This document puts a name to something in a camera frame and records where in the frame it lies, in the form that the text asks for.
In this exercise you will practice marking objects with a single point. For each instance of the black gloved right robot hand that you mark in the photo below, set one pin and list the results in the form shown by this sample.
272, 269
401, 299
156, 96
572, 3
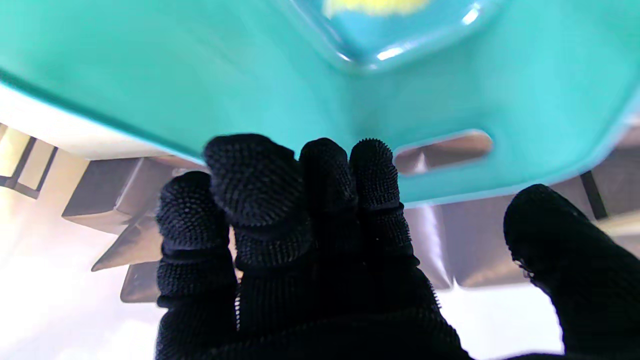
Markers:
310, 280

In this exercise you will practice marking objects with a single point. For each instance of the wooden hand brush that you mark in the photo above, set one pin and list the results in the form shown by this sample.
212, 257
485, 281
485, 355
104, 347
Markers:
375, 6

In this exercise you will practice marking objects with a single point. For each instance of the brown leather sofa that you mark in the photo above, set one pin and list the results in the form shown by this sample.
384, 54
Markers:
475, 250

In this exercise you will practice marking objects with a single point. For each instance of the brown leather cushion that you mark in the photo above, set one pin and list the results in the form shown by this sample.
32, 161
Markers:
135, 245

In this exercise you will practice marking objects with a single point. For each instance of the green plastic basin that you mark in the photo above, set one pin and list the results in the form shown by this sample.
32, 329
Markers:
150, 75

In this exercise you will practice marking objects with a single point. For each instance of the small wooden black-legged table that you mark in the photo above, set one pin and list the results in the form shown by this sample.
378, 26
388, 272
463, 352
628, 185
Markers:
594, 195

